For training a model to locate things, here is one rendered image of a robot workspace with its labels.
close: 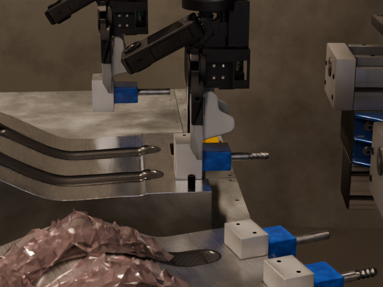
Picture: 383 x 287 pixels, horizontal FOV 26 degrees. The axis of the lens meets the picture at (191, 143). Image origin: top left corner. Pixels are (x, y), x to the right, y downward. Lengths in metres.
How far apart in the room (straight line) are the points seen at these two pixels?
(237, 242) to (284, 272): 0.10
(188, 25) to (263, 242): 0.29
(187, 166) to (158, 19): 1.87
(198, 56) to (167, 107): 0.74
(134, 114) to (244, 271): 0.85
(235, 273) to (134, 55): 0.32
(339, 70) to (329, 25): 1.58
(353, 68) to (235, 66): 0.36
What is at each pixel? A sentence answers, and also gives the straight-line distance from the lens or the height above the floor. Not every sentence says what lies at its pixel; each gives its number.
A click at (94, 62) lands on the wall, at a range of 3.02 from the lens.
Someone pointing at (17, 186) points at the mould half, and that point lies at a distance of 1.09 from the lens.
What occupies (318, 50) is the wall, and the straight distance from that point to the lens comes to 2.99.
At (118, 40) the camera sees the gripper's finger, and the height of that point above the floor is 1.03.
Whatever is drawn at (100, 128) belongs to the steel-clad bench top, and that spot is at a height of 0.80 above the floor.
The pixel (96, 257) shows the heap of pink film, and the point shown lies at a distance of 0.85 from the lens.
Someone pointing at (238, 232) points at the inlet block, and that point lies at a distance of 0.99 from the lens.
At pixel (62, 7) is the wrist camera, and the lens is 1.37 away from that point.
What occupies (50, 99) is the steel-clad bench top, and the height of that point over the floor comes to 0.80.
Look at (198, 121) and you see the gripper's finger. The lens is 1.08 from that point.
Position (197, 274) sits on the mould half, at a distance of 0.95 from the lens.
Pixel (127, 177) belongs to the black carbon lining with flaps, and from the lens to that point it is 1.16.
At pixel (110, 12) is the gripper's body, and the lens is 1.35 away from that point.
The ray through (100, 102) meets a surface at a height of 0.92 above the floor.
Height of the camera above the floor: 1.29
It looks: 18 degrees down
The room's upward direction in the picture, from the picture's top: straight up
